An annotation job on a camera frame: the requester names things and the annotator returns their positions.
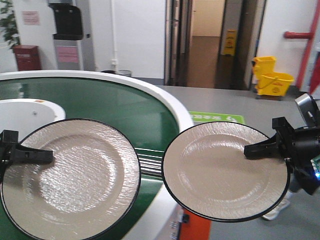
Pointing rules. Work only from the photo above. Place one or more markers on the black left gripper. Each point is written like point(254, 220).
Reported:
point(11, 153)

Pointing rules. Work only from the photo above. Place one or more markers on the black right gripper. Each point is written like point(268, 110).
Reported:
point(297, 145)

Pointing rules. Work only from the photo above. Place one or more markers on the beige textured plate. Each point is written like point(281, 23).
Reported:
point(205, 170)
point(86, 190)

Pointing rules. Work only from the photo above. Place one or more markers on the yellow mop bucket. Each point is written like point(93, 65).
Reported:
point(269, 82)

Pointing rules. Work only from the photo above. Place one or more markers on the green floor sign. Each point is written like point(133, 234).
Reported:
point(206, 117)

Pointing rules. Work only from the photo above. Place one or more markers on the red fire extinguisher cabinet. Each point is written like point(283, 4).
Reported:
point(27, 57)

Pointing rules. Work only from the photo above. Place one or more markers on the green curved conveyor belt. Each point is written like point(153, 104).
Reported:
point(74, 200)

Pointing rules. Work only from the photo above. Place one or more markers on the steel conveyor rollers right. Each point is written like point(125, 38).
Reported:
point(150, 165)

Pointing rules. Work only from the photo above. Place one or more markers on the black grey water dispenser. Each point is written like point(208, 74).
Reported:
point(73, 40)

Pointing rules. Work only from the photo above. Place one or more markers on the green potted plant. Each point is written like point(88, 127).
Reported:
point(8, 24)

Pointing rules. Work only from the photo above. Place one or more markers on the grey waste bin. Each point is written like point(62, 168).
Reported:
point(123, 72)

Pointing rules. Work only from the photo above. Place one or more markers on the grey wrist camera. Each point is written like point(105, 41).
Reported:
point(308, 109)

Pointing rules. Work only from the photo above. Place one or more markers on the pink wall notice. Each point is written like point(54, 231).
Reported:
point(31, 18)

